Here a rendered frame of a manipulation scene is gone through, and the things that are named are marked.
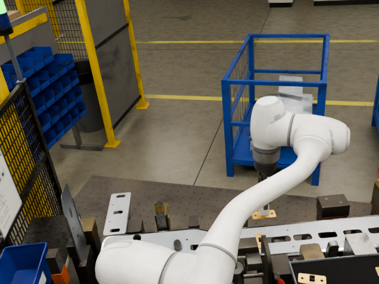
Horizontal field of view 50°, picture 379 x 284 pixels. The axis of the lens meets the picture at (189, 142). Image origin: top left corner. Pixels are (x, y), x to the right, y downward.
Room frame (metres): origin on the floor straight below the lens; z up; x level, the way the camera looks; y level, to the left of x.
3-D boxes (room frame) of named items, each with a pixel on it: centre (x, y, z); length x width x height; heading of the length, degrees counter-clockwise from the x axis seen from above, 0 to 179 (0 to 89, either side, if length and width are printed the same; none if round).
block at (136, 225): (1.43, 0.29, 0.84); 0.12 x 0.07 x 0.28; 179
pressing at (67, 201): (1.24, 0.49, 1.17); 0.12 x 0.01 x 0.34; 179
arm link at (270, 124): (1.09, -0.26, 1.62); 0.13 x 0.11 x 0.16; 63
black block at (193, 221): (1.40, 0.02, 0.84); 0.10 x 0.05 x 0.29; 179
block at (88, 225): (1.36, 0.49, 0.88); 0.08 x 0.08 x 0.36; 89
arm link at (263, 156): (1.10, -0.24, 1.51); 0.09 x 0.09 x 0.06
